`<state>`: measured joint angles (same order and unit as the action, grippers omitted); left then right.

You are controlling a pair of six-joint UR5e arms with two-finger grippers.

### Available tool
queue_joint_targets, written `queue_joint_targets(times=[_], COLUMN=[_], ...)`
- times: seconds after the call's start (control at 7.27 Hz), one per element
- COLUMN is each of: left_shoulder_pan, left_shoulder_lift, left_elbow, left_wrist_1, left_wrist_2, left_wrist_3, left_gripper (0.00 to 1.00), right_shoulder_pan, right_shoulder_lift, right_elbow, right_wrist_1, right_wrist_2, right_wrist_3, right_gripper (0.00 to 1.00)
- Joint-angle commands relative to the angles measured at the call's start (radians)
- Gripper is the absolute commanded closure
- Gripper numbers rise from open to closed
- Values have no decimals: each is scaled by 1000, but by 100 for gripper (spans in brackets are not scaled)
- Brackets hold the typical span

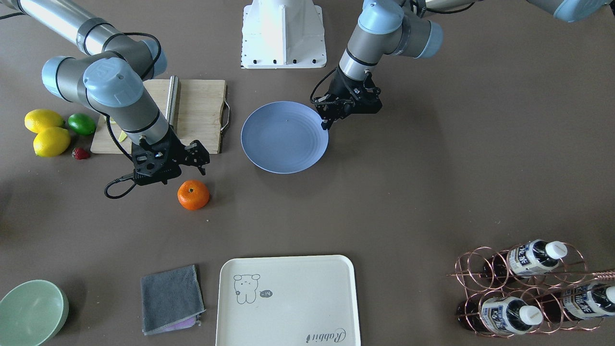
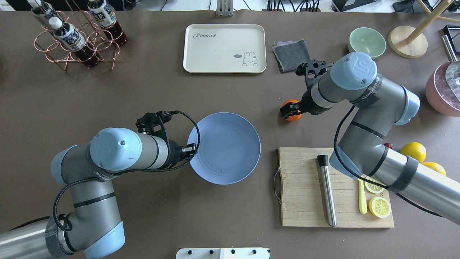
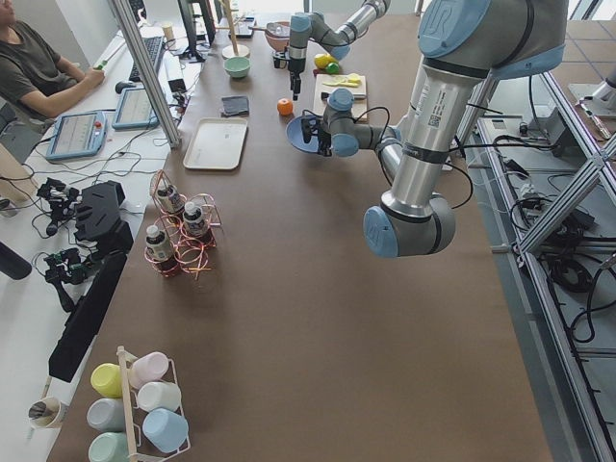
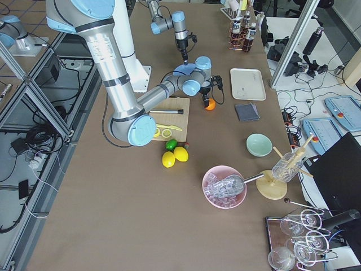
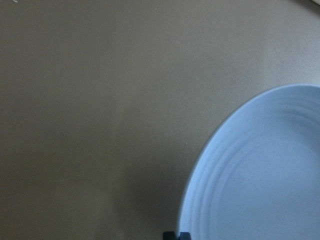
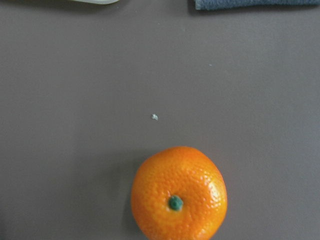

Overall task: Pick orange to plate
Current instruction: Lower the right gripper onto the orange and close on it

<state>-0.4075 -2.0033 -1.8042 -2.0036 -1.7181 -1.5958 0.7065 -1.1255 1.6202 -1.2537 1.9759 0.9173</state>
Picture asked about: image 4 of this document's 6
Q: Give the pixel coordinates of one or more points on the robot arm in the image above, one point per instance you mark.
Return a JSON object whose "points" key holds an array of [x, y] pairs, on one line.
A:
{"points": [[93, 21], [163, 20]]}

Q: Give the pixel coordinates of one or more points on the lemon slice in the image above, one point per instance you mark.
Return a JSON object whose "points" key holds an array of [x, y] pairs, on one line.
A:
{"points": [[157, 132], [166, 133]]}

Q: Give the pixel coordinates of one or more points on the yellow plastic knife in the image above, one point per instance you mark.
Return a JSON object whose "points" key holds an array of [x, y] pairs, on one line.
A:
{"points": [[172, 127]]}

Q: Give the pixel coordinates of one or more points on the pink bowl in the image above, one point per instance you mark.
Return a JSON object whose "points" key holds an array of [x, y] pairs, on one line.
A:
{"points": [[214, 175]]}

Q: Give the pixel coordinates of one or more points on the tea bottle one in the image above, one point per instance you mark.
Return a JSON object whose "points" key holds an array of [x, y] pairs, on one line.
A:
{"points": [[248, 41]]}

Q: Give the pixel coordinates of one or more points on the blue teach pendant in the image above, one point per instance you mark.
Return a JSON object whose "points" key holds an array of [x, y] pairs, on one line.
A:
{"points": [[325, 133], [346, 110]]}

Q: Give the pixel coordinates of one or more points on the wooden cutting board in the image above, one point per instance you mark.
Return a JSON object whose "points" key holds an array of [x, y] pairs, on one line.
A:
{"points": [[179, 120]]}

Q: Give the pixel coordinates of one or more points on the black monitor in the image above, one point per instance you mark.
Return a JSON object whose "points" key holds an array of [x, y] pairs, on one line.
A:
{"points": [[337, 174]]}

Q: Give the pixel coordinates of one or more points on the tea bottle three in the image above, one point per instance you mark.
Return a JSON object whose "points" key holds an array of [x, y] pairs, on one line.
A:
{"points": [[246, 21]]}

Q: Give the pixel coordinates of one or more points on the copper wire bottle rack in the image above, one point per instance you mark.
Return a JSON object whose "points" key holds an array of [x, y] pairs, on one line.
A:
{"points": [[242, 33]]}

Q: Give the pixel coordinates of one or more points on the blue plate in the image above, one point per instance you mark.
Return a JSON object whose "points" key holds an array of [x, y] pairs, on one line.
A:
{"points": [[184, 69]]}

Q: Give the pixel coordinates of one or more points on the wine glass rack tray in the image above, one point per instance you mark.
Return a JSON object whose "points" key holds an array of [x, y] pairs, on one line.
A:
{"points": [[306, 240]]}

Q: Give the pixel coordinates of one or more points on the orange mandarin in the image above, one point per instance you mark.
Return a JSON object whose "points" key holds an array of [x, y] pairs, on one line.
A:
{"points": [[212, 105]]}

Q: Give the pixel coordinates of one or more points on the yellow lemon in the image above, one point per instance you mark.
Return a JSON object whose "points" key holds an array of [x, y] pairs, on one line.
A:
{"points": [[181, 154], [168, 159]]}

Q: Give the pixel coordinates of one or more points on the yellow lemon upper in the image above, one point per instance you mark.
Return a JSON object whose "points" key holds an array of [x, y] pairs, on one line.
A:
{"points": [[181, 154]]}

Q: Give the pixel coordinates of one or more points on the yellow lemon lower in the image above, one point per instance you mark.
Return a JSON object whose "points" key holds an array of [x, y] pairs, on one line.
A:
{"points": [[168, 159]]}

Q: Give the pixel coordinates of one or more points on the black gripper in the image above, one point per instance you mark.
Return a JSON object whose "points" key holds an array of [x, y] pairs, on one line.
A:
{"points": [[181, 44], [205, 91]]}

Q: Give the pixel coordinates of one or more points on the metal ice scoop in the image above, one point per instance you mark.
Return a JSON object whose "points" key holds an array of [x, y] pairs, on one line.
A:
{"points": [[233, 185]]}

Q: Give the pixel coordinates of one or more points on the tea bottle two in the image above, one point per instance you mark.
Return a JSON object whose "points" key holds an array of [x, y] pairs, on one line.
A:
{"points": [[236, 36]]}

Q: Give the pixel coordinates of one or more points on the clear glass cup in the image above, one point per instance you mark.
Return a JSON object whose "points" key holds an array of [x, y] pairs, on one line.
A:
{"points": [[287, 167]]}

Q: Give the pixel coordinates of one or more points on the green lime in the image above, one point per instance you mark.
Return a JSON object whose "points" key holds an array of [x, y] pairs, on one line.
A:
{"points": [[171, 144]]}

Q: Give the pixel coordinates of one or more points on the lemon slice upper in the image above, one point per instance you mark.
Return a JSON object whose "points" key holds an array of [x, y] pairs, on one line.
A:
{"points": [[166, 133]]}

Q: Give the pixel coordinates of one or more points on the grey folded cloth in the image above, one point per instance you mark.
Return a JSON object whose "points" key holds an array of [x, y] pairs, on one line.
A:
{"points": [[247, 112]]}

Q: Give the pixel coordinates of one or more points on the lemon slice lower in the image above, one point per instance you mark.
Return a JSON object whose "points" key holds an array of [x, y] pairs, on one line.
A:
{"points": [[157, 132]]}

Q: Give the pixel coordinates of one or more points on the wooden cup stand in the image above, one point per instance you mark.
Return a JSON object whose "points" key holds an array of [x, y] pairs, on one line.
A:
{"points": [[272, 188]]}

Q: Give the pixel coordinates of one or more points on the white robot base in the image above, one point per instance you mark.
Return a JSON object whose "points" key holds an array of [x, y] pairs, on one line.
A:
{"points": [[140, 76]]}

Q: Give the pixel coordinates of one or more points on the steel muddler black tip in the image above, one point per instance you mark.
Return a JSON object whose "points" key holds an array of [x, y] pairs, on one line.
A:
{"points": [[177, 111]]}

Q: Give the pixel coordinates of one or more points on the blue teach pendant far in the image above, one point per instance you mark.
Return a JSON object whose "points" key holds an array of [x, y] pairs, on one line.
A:
{"points": [[346, 110]]}

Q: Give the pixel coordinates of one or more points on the cream rabbit tray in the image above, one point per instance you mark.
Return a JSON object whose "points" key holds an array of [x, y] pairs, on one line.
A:
{"points": [[247, 84]]}

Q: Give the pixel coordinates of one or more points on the green bowl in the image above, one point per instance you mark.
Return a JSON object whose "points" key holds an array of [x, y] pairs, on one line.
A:
{"points": [[258, 145]]}

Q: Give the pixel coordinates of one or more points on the blue teach pendant near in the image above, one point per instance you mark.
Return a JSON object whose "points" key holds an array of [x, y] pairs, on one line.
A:
{"points": [[325, 133]]}

